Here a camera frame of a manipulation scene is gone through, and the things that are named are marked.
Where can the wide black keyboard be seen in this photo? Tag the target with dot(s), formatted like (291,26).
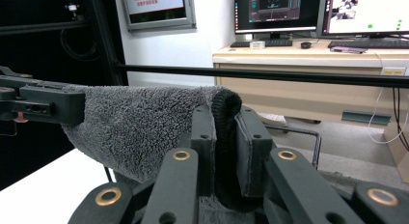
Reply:
(369,43)

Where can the purple phone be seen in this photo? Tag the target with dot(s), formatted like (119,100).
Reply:
(349,50)

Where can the grey fluffy towel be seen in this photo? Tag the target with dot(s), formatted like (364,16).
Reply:
(135,127)

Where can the computer monitor with dark screen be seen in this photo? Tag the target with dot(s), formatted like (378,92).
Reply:
(276,8)

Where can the small black keyboard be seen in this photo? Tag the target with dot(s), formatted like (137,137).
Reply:
(276,43)

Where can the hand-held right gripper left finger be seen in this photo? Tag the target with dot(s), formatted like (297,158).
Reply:
(203,143)

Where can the black computer mouse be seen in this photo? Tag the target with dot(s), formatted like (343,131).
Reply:
(305,45)

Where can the white power strip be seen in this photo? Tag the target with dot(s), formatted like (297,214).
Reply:
(273,119)

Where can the grey metal bracket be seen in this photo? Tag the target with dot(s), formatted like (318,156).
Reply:
(366,117)

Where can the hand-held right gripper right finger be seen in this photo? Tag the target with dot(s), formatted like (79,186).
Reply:
(254,153)

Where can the computer monitor with white screen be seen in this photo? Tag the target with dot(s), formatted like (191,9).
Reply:
(369,11)

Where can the grey framed wall screen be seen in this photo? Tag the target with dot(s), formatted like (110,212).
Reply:
(157,8)

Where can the small white box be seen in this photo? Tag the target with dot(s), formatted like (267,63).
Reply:
(257,45)

